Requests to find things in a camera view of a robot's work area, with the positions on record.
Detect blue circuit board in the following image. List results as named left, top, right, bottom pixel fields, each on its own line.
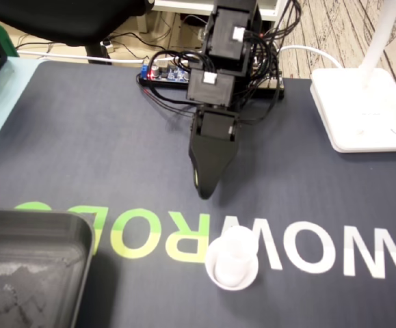
left=139, top=62, right=190, bottom=83

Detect black robot servo cable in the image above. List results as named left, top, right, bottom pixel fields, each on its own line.
left=149, top=49, right=206, bottom=70
left=238, top=80, right=280, bottom=126

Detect white plastic cylinder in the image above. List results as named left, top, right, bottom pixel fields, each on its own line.
left=215, top=225, right=257, bottom=283

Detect translucent white plastic cup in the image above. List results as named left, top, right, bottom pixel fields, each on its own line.
left=204, top=235, right=259, bottom=291

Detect white shelf furniture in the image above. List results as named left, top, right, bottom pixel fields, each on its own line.
left=153, top=0, right=287, bottom=22

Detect dark grey WOWROBO printed mat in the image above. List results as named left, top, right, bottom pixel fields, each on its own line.
left=0, top=60, right=396, bottom=328

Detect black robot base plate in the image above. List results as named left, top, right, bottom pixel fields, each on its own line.
left=138, top=73, right=286, bottom=102

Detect thin red black wire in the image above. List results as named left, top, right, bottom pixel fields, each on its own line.
left=139, top=81, right=199, bottom=115

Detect thin white floor cable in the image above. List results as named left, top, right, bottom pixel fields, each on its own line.
left=16, top=50, right=144, bottom=66

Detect white lamp power cable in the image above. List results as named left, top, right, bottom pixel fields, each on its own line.
left=279, top=45, right=343, bottom=69

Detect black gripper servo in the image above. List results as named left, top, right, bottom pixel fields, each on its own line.
left=188, top=108, right=242, bottom=202

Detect black 3D-printed tray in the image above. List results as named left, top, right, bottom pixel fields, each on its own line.
left=0, top=208, right=96, bottom=328

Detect white desk lamp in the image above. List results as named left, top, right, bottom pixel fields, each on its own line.
left=310, top=0, right=396, bottom=154

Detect green plastic box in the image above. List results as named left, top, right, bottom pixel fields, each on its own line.
left=0, top=27, right=19, bottom=59

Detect black office chair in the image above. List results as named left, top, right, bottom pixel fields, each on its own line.
left=0, top=0, right=155, bottom=64

